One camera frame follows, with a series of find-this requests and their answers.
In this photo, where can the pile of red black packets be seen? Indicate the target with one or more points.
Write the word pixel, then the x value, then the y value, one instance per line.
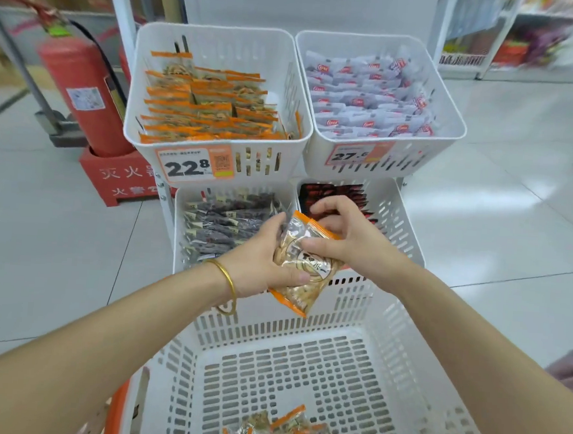
pixel 334 190

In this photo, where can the grey metal floor stand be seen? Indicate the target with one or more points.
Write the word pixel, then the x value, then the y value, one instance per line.
pixel 55 125

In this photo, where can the person's right thumb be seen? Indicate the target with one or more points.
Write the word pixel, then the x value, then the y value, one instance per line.
pixel 321 245

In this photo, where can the colourful shelf goods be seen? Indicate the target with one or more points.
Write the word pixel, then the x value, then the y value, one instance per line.
pixel 544 41

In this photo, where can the person's right forearm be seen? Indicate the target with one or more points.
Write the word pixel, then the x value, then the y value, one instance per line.
pixel 480 376

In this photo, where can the white display rack frame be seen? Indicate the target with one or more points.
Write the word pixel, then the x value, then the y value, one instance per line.
pixel 119 15

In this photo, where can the pile of dark brown packets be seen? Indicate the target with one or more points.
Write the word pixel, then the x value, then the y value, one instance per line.
pixel 223 220

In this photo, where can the person's right hand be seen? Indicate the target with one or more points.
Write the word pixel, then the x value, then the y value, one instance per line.
pixel 362 243

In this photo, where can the person's left hand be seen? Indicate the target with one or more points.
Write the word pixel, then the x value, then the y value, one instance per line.
pixel 249 268

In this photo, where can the pile of orange-edged packets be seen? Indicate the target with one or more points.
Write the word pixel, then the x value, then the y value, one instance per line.
pixel 211 108

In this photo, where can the white plastic shopping basket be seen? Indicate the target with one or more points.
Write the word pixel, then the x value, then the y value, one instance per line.
pixel 306 370

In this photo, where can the person's left forearm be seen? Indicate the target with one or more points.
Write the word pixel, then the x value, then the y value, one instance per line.
pixel 94 352

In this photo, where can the white store shelf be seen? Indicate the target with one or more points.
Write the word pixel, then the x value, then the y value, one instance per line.
pixel 484 66

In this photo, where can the orange white price label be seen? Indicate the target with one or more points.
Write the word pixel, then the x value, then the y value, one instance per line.
pixel 195 165
pixel 358 153

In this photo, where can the red fire extinguisher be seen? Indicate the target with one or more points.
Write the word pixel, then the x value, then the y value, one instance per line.
pixel 83 90

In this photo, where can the pile of white packets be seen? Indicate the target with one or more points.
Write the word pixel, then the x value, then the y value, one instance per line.
pixel 371 96

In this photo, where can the red extinguisher floor box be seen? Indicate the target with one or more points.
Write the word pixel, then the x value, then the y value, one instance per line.
pixel 119 177

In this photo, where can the person's left thumb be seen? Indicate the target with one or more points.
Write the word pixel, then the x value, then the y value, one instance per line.
pixel 290 277

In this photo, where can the white slotted display bin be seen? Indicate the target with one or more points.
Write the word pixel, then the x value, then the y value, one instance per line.
pixel 373 147
pixel 229 46
pixel 397 221
pixel 188 247

